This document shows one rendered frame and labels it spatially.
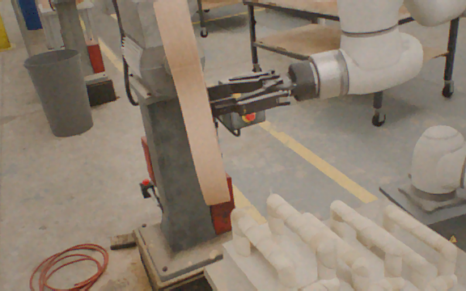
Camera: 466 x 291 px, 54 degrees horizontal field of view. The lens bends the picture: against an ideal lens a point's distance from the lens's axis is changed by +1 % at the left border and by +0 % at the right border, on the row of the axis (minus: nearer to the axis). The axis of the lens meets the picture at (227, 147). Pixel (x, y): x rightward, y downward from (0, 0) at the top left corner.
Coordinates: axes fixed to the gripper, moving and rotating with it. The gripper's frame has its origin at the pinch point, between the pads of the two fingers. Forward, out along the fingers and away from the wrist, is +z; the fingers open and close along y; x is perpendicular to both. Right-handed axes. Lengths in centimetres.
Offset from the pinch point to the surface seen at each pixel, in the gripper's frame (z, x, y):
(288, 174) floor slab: -43, -150, 187
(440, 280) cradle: -40, -45, -16
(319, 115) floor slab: -93, -157, 277
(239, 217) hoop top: -0.5, -18.8, -13.5
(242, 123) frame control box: -11, -49, 84
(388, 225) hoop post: -36, -42, 1
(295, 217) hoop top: -10.8, -19.3, -16.3
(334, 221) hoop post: -21.2, -32.9, -4.4
